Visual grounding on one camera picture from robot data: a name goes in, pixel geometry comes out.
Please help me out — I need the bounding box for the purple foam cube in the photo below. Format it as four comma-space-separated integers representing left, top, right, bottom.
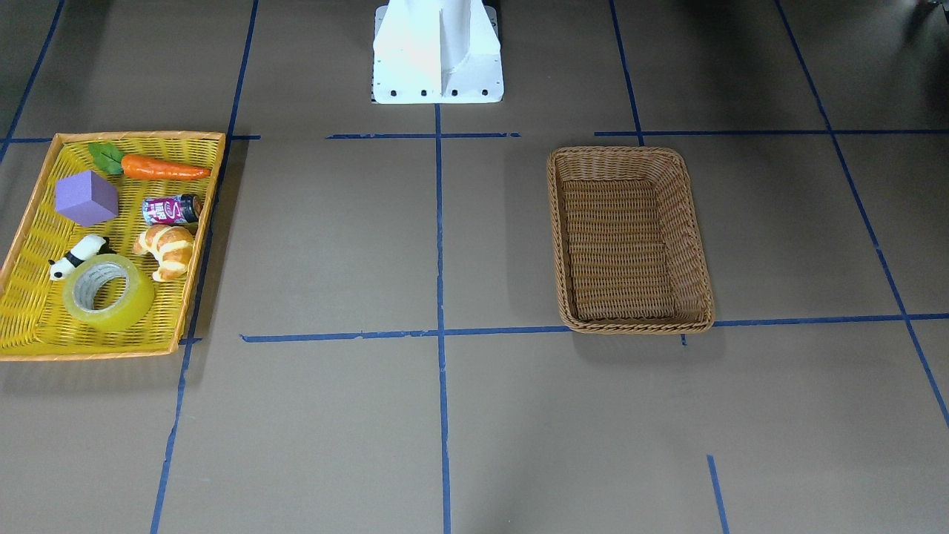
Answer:
54, 170, 119, 227

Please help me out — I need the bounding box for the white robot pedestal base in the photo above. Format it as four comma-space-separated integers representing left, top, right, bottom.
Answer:
371, 1, 505, 105

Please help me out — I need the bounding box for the small pink drink can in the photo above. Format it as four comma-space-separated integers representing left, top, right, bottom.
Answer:
140, 194, 203, 226

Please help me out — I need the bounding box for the orange toy carrot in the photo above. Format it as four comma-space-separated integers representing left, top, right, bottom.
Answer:
87, 142, 211, 180

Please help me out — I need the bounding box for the small panda figurine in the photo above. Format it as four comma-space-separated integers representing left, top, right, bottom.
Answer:
48, 234, 112, 281

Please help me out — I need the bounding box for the brown wicker basket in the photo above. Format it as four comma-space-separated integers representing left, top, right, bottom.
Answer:
546, 146, 715, 334

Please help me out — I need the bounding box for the yellow wicker tray basket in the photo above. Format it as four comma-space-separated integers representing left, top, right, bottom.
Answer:
2, 131, 227, 361

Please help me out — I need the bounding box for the toy croissant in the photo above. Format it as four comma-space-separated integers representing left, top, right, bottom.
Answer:
132, 225, 194, 283

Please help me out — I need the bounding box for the yellow tape roll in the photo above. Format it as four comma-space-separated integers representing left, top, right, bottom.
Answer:
62, 254, 155, 332

